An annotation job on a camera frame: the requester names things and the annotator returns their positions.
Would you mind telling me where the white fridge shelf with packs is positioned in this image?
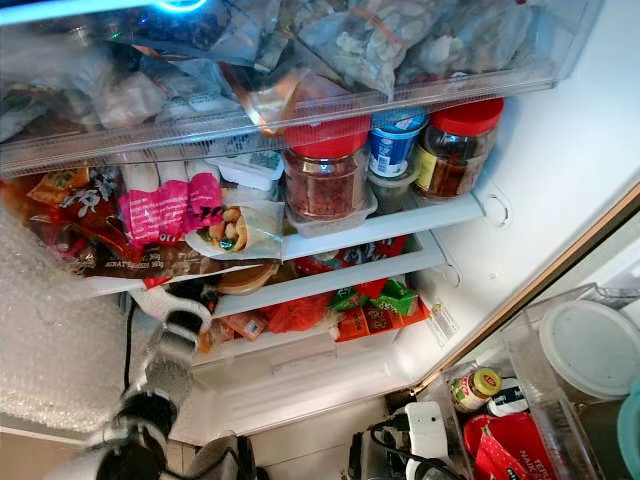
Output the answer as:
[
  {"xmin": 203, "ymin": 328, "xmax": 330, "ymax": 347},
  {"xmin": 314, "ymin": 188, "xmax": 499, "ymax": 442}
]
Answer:
[{"xmin": 210, "ymin": 232, "xmax": 446, "ymax": 319}]

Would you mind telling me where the white fridge shelf with jars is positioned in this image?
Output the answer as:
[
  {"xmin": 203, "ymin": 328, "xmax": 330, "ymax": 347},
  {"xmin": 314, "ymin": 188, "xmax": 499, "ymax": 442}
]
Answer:
[{"xmin": 280, "ymin": 192, "xmax": 486, "ymax": 261}]

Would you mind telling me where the clear fridge door bin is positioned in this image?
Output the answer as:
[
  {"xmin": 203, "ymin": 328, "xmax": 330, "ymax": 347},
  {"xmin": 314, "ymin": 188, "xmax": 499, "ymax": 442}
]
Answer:
[{"xmin": 440, "ymin": 285, "xmax": 640, "ymax": 480}]

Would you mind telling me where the packaged wrap sandwich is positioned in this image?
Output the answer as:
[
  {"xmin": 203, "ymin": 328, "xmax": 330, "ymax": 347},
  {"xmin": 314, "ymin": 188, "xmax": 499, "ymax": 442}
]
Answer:
[{"xmin": 185, "ymin": 195, "xmax": 286, "ymax": 261}]

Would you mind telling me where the pink and white sausage pack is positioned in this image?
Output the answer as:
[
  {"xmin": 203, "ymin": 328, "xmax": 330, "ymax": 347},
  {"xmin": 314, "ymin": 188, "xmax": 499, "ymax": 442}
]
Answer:
[{"xmin": 115, "ymin": 165, "xmax": 223, "ymax": 249}]

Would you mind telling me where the orange net bag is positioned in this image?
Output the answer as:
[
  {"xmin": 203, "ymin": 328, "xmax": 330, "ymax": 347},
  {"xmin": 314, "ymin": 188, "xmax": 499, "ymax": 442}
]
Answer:
[{"xmin": 260, "ymin": 295, "xmax": 333, "ymax": 336}]

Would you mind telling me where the bubble wrap sheet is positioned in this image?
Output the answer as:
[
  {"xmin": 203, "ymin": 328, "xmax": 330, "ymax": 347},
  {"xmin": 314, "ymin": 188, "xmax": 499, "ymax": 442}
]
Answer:
[{"xmin": 0, "ymin": 205, "xmax": 136, "ymax": 433}]

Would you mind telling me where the white labelled tub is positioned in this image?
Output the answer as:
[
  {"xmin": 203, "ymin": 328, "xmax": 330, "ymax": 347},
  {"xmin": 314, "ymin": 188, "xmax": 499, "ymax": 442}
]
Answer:
[{"xmin": 220, "ymin": 150, "xmax": 286, "ymax": 191}]

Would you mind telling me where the orange and black snack bag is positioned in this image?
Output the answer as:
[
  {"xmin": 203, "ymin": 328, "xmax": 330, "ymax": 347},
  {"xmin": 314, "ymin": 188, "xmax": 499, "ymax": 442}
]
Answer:
[{"xmin": 5, "ymin": 170, "xmax": 126, "ymax": 266}]

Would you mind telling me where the clear plastic freezer drawer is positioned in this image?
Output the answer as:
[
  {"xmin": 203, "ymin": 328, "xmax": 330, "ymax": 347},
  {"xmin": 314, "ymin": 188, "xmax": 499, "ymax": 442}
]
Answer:
[{"xmin": 0, "ymin": 0, "xmax": 606, "ymax": 179}]

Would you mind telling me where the red flat food package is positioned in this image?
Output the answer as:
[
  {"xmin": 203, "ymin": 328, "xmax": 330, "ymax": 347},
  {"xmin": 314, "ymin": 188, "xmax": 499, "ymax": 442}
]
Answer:
[{"xmin": 285, "ymin": 235, "xmax": 401, "ymax": 276}]

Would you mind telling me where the red-lid jar of chili flakes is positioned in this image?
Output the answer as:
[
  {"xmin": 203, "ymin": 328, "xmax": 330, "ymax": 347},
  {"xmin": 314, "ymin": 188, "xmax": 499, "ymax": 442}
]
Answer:
[{"xmin": 282, "ymin": 118, "xmax": 373, "ymax": 221}]

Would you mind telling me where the orange and green snack pack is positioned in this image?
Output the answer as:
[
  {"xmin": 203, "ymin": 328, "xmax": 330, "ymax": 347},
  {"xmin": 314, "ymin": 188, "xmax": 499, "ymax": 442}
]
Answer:
[{"xmin": 328, "ymin": 280, "xmax": 429, "ymax": 343}]

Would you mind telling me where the blue and white yogurt cup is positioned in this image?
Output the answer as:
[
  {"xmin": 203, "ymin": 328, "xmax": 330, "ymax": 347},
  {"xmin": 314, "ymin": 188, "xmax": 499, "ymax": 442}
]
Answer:
[{"xmin": 367, "ymin": 107, "xmax": 431, "ymax": 179}]

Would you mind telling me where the yellow-label glass jar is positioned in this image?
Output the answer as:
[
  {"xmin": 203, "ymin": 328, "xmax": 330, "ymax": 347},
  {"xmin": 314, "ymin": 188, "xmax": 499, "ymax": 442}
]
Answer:
[{"xmin": 450, "ymin": 367, "xmax": 503, "ymax": 414}]

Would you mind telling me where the red-lid jar of dark sauce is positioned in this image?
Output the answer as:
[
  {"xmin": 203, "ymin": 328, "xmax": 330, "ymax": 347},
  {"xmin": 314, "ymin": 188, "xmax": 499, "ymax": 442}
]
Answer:
[{"xmin": 413, "ymin": 97, "xmax": 505, "ymax": 199}]

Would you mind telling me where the frozen food bag orange band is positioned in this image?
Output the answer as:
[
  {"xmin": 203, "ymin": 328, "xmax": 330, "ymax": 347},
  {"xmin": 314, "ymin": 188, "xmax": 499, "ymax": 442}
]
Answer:
[{"xmin": 295, "ymin": 0, "xmax": 451, "ymax": 96}]

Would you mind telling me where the black and white jar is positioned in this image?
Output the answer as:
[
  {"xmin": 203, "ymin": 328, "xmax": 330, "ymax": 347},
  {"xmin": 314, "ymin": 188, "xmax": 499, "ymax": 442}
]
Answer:
[{"xmin": 490, "ymin": 385, "xmax": 531, "ymax": 416}]

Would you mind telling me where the red plastic bag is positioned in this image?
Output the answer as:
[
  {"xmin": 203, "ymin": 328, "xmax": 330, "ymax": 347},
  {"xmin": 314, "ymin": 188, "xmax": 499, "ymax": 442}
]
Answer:
[{"xmin": 463, "ymin": 412, "xmax": 556, "ymax": 480}]

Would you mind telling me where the teal container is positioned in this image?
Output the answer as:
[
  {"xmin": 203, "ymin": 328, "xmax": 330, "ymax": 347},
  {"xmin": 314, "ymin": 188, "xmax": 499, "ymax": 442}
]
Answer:
[{"xmin": 618, "ymin": 380, "xmax": 640, "ymax": 480}]

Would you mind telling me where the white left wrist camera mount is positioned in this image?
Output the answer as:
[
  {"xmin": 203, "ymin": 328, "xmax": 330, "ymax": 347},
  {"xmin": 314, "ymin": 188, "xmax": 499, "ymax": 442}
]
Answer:
[{"xmin": 135, "ymin": 290, "xmax": 211, "ymax": 331}]

